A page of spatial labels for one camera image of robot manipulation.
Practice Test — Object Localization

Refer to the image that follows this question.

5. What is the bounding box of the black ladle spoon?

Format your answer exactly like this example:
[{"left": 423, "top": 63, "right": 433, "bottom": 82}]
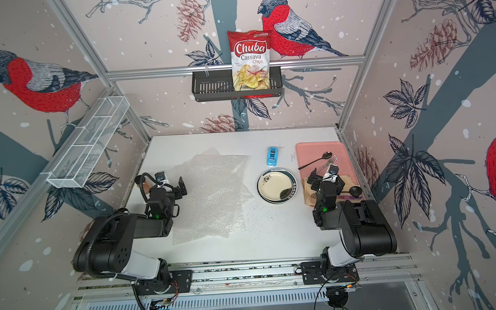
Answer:
[{"left": 339, "top": 185, "right": 363, "bottom": 197}]

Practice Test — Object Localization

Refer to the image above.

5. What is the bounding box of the clear bubble wrap sheet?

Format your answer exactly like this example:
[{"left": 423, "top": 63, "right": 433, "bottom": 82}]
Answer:
[{"left": 166, "top": 148, "right": 254, "bottom": 246}]

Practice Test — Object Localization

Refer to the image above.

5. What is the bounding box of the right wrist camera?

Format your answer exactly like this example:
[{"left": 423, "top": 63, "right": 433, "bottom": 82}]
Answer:
[{"left": 323, "top": 165, "right": 339, "bottom": 182}]

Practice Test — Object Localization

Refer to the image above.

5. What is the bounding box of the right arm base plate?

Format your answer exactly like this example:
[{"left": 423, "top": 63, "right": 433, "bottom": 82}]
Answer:
[{"left": 296, "top": 261, "right": 359, "bottom": 285}]

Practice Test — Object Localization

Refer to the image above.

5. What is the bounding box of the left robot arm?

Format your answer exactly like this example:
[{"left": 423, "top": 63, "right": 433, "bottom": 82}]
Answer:
[{"left": 72, "top": 174, "right": 193, "bottom": 296}]

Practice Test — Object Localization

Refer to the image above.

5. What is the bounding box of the Chuba cassava chips bag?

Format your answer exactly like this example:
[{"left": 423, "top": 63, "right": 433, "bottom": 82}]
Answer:
[{"left": 227, "top": 31, "right": 271, "bottom": 92}]

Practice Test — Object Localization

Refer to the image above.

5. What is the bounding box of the black wire basket shelf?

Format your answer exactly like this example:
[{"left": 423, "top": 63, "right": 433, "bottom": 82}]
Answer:
[{"left": 191, "top": 66, "right": 283, "bottom": 102}]

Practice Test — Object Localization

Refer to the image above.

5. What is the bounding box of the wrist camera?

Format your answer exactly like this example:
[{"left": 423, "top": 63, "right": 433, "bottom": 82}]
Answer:
[
  {"left": 155, "top": 172, "right": 169, "bottom": 185},
  {"left": 323, "top": 165, "right": 339, "bottom": 182}
]

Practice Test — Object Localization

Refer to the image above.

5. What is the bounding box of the shaker jar black lid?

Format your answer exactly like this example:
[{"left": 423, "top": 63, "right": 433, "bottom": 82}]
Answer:
[{"left": 134, "top": 175, "right": 151, "bottom": 195}]

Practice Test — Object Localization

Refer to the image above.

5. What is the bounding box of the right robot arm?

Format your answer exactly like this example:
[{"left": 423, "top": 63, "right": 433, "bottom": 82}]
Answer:
[{"left": 306, "top": 165, "right": 398, "bottom": 281}]

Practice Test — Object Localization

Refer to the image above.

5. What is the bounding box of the blue tape dispenser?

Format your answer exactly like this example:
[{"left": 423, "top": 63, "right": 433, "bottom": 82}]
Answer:
[{"left": 266, "top": 147, "right": 279, "bottom": 167}]

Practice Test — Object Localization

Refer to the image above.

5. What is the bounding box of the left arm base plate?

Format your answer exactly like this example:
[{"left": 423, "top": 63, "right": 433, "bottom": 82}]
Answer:
[{"left": 133, "top": 270, "right": 193, "bottom": 296}]

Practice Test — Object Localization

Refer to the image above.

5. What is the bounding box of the white mesh wall shelf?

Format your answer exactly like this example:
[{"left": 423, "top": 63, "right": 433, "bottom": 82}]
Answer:
[{"left": 47, "top": 96, "right": 130, "bottom": 189}]

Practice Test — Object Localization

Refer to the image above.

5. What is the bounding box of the pink tray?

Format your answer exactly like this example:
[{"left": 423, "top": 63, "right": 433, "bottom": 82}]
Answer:
[{"left": 295, "top": 139, "right": 360, "bottom": 187}]

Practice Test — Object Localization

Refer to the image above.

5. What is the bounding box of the black spoon on tray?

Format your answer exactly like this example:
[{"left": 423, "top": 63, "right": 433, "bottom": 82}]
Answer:
[{"left": 298, "top": 152, "right": 333, "bottom": 170}]

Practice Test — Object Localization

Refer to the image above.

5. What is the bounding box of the silver fork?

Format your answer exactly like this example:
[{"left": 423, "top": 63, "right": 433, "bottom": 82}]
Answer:
[{"left": 316, "top": 156, "right": 338, "bottom": 173}]

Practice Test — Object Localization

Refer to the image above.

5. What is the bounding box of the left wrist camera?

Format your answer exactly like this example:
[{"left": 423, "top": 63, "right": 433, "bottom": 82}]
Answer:
[{"left": 155, "top": 172, "right": 169, "bottom": 185}]

